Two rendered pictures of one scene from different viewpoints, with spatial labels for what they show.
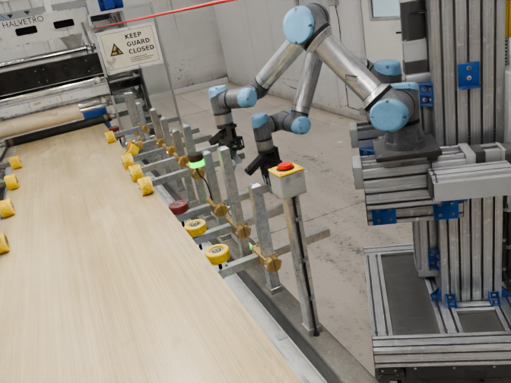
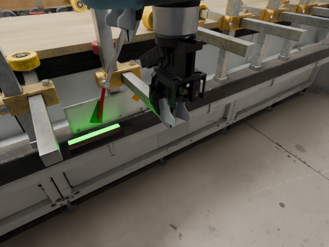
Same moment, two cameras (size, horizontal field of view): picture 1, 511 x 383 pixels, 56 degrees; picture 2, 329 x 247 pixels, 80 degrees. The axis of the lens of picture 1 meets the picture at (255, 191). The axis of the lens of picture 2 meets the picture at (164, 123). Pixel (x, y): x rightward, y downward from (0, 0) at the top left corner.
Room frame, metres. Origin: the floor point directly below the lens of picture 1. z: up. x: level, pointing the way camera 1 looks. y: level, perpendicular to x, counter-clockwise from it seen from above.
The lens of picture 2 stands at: (1.90, -0.42, 1.11)
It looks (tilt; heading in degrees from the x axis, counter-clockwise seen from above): 38 degrees down; 77
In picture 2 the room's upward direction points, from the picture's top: straight up
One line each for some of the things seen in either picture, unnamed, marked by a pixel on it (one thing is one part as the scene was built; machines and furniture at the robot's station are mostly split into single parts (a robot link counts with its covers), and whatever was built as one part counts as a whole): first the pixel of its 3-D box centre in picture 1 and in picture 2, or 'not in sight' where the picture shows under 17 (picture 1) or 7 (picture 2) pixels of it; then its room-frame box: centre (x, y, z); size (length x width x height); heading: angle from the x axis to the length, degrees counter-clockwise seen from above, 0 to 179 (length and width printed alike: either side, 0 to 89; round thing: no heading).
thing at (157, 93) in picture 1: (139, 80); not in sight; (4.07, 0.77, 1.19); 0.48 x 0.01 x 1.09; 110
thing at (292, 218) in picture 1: (302, 266); not in sight; (1.15, -0.09, 0.93); 0.05 x 0.05 x 0.45; 20
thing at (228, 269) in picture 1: (274, 251); not in sight; (1.45, -0.02, 0.82); 0.44 x 0.03 x 0.04; 110
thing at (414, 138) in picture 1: (403, 131); not in sight; (1.66, -0.58, 1.09); 0.15 x 0.15 x 0.10
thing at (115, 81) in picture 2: (216, 206); (117, 75); (1.89, 0.18, 0.85); 0.14 x 0.06 x 0.05; 20
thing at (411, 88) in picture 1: (401, 100); not in sight; (1.66, -0.57, 1.21); 0.13 x 0.12 x 0.14; 147
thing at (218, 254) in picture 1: (219, 263); not in sight; (1.38, 0.16, 0.85); 0.08 x 0.08 x 0.11
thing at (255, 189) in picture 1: (266, 249); not in sight; (1.40, 0.00, 0.86); 0.04 x 0.04 x 0.48; 20
